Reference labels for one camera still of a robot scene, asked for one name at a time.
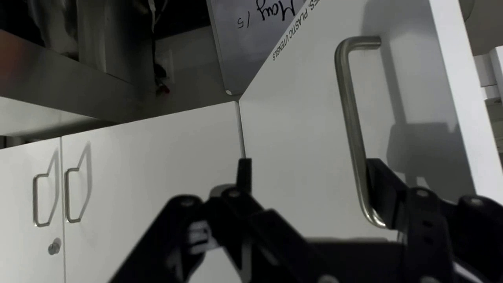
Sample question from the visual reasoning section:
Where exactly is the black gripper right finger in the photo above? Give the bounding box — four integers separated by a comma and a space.
366, 158, 503, 283

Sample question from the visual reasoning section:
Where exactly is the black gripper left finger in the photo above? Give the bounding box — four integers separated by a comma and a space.
110, 158, 337, 283

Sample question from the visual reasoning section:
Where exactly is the silver door handle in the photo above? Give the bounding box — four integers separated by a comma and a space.
333, 36, 385, 228
63, 143, 93, 223
32, 152, 60, 228

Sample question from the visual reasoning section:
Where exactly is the silver cabinet lock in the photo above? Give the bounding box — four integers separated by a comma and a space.
47, 237, 62, 254

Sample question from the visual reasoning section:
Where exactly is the handwritten paper label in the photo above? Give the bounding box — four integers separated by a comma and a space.
206, 0, 307, 96

